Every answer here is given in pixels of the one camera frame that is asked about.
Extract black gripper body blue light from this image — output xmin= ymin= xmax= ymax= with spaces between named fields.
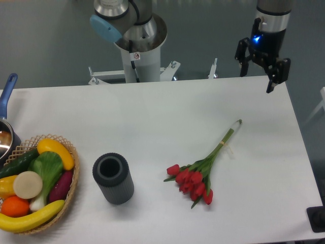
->
xmin=249 ymin=17 xmax=286 ymax=69

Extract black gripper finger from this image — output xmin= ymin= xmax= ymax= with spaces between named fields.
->
xmin=266 ymin=58 xmax=291 ymax=93
xmin=235 ymin=38 xmax=251 ymax=77

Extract red tulip bouquet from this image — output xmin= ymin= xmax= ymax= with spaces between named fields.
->
xmin=164 ymin=119 xmax=243 ymax=208

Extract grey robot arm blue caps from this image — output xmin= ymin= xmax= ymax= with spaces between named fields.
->
xmin=90 ymin=1 xmax=293 ymax=93

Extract black device at table edge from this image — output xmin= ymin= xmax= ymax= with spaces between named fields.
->
xmin=306 ymin=206 xmax=324 ymax=233

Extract dark grey ribbed vase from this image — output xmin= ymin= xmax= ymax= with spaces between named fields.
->
xmin=92 ymin=152 xmax=135 ymax=205

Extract yellow squash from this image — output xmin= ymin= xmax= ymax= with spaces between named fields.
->
xmin=37 ymin=138 xmax=75 ymax=170

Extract green bok choy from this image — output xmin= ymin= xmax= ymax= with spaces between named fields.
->
xmin=28 ymin=151 xmax=63 ymax=212

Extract purple sweet potato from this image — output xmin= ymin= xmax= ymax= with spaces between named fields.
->
xmin=48 ymin=171 xmax=73 ymax=203

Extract woven wicker basket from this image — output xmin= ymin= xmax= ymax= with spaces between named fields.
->
xmin=1 ymin=134 xmax=79 ymax=234

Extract beige round disc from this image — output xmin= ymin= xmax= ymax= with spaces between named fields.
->
xmin=13 ymin=171 xmax=43 ymax=199

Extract green cucumber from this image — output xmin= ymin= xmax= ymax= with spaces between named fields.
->
xmin=1 ymin=148 xmax=39 ymax=178

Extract yellow bell pepper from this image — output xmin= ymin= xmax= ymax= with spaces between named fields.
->
xmin=0 ymin=175 xmax=17 ymax=199

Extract orange fruit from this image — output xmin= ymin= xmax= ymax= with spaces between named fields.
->
xmin=1 ymin=196 xmax=29 ymax=218

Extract yellow banana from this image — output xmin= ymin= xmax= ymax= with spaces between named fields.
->
xmin=1 ymin=200 xmax=65 ymax=233

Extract white frame at right edge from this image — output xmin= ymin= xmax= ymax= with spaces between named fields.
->
xmin=302 ymin=87 xmax=324 ymax=127

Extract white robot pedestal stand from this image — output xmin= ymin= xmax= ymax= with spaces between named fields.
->
xmin=88 ymin=40 xmax=219 ymax=85

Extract blue handled saucepan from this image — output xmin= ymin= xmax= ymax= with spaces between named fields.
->
xmin=1 ymin=73 xmax=21 ymax=168

